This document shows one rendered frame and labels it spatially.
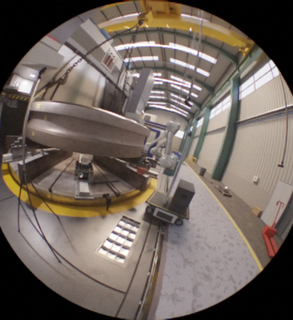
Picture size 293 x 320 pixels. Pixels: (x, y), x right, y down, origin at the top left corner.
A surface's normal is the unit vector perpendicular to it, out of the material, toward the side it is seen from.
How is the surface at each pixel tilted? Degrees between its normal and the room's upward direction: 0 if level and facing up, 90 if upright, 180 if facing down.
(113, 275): 0
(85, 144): 90
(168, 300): 0
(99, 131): 90
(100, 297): 0
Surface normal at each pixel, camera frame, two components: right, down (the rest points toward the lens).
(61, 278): 0.29, -0.94
